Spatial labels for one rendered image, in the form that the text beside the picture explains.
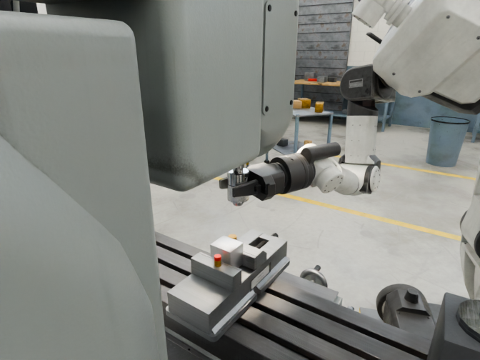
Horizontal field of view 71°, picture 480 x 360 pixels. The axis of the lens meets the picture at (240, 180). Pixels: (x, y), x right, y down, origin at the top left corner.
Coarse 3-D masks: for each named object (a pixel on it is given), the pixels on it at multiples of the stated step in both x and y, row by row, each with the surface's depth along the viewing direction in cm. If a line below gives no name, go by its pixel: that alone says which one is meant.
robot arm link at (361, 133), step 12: (348, 120) 103; (360, 120) 99; (372, 120) 99; (348, 132) 103; (360, 132) 100; (372, 132) 100; (348, 144) 103; (360, 144) 100; (372, 144) 101; (348, 156) 103; (360, 156) 101; (372, 156) 101; (372, 168) 98; (372, 180) 97
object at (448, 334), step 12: (444, 300) 55; (456, 300) 55; (468, 300) 53; (444, 312) 52; (456, 312) 51; (468, 312) 50; (444, 324) 50; (456, 324) 50; (468, 324) 48; (444, 336) 48; (456, 336) 48; (468, 336) 48; (432, 348) 57; (444, 348) 48; (456, 348) 47; (468, 348) 46
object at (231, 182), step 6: (228, 180) 71; (234, 180) 69; (240, 180) 69; (246, 180) 70; (228, 186) 71; (228, 192) 72; (228, 198) 72; (234, 198) 71; (240, 198) 71; (246, 198) 72
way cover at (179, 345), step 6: (168, 336) 80; (174, 336) 81; (168, 342) 78; (174, 342) 79; (180, 342) 79; (168, 348) 76; (174, 348) 77; (180, 348) 77; (186, 348) 77; (192, 348) 78; (168, 354) 74; (174, 354) 75; (180, 354) 75; (186, 354) 75; (192, 354) 75; (198, 354) 76
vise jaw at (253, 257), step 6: (246, 246) 84; (252, 246) 84; (246, 252) 82; (252, 252) 82; (258, 252) 82; (264, 252) 83; (246, 258) 81; (252, 258) 80; (258, 258) 81; (264, 258) 84; (246, 264) 81; (252, 264) 80; (258, 264) 82
